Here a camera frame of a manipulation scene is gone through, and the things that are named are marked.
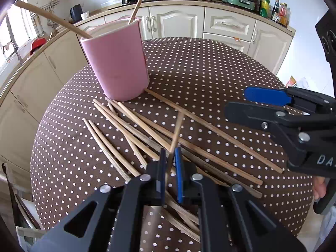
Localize steel faucet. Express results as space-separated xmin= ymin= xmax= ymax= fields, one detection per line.
xmin=3 ymin=42 xmax=23 ymax=66

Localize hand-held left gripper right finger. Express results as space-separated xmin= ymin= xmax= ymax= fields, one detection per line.
xmin=175 ymin=147 xmax=308 ymax=252

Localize wall utensil rack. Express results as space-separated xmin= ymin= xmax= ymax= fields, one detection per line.
xmin=39 ymin=1 xmax=59 ymax=12

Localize light wooden chopstick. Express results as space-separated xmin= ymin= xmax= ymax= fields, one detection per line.
xmin=164 ymin=112 xmax=185 ymax=189
xmin=14 ymin=0 xmax=93 ymax=39
xmin=128 ymin=0 xmax=155 ymax=25

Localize stacked white bowls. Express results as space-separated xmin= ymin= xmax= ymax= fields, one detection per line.
xmin=50 ymin=24 xmax=66 ymax=35

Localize pink cup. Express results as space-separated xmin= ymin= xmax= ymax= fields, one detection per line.
xmin=80 ymin=17 xmax=150 ymax=101

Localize bunch of wooden chopsticks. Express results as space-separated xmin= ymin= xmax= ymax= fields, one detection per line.
xmin=82 ymin=88 xmax=284 ymax=243

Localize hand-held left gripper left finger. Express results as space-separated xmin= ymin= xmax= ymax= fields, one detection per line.
xmin=30 ymin=148 xmax=167 ymax=252

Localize dark wooden frame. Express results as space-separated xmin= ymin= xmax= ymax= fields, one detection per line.
xmin=1 ymin=163 xmax=45 ymax=231

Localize red basin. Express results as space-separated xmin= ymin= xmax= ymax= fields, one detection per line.
xmin=30 ymin=38 xmax=47 ymax=55

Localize white plastic bag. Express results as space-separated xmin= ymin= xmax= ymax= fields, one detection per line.
xmin=295 ymin=77 xmax=313 ymax=90

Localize dark sauce bottle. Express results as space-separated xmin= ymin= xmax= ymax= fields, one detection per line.
xmin=272 ymin=0 xmax=281 ymax=23

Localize kitchen window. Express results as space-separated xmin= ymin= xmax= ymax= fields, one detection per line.
xmin=0 ymin=0 xmax=40 ymax=66

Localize green yellow bottle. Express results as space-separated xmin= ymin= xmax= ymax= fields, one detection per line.
xmin=260 ymin=0 xmax=270 ymax=17

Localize black electric kettle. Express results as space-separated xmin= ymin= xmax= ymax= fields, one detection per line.
xmin=70 ymin=4 xmax=84 ymax=23

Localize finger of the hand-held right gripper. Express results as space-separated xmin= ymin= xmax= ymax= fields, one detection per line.
xmin=244 ymin=85 xmax=336 ymax=115
xmin=224 ymin=101 xmax=336 ymax=161

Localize person's right hand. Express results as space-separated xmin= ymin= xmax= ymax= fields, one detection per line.
xmin=312 ymin=176 xmax=327 ymax=200

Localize orange oil bottle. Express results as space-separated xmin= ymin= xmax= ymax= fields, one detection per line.
xmin=279 ymin=3 xmax=290 ymax=27

